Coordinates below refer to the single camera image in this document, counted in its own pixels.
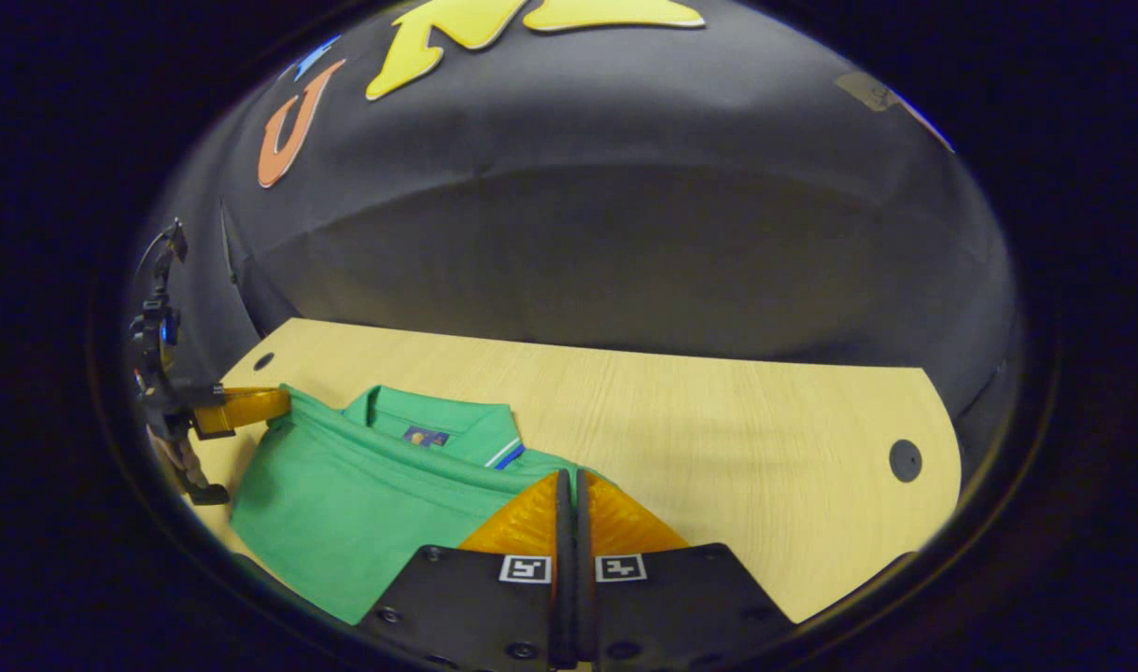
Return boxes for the green T-shirt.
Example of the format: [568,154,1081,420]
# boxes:
[230,383,625,626]

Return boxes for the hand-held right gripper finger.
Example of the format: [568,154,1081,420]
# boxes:
[575,467,795,672]
[356,469,574,672]

